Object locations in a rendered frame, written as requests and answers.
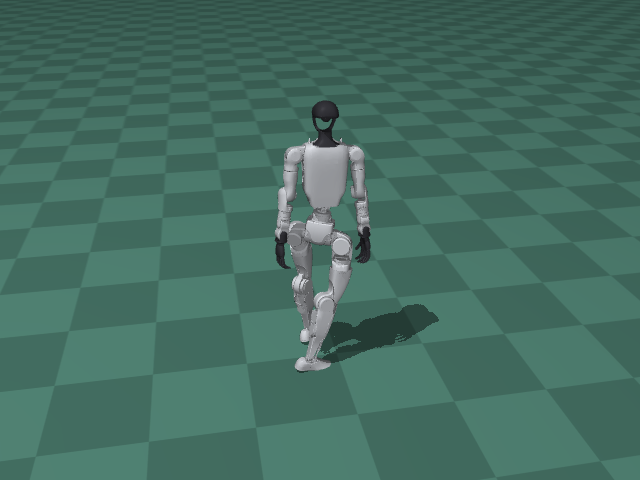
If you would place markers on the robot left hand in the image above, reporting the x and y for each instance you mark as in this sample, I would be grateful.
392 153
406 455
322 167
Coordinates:
280 252

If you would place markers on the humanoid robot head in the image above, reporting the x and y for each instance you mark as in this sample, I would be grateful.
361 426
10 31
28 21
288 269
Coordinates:
325 110

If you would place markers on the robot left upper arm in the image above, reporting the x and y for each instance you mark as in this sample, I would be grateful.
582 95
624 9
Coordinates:
293 156

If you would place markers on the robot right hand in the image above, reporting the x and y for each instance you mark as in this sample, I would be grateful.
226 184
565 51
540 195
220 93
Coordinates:
365 245

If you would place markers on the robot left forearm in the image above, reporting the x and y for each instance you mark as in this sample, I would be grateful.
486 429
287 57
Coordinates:
284 214

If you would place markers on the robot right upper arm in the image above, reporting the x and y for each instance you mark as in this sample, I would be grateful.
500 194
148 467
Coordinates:
356 155

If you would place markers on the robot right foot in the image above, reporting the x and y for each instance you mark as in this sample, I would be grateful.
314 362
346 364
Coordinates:
302 364

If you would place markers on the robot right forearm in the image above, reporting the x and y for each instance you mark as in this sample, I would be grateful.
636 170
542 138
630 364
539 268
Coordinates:
362 213

